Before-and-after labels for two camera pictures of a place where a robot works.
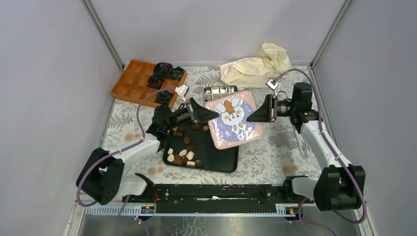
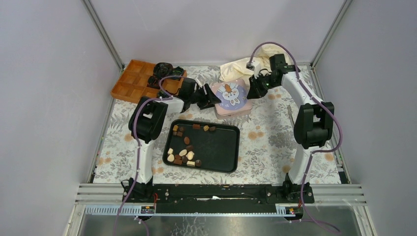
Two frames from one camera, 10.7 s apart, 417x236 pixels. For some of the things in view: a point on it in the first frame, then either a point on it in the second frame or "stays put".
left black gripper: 200,115 → 209,99
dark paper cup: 163,70 stays put
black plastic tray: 191,147 stays put
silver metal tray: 231,128 → 233,95
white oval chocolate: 183,152 stays put
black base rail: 218,198 stays put
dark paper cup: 155,82 stays put
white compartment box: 211,93 → 233,107
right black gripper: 267,112 → 255,91
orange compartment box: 134,80 stays put
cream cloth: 272,63 stays put
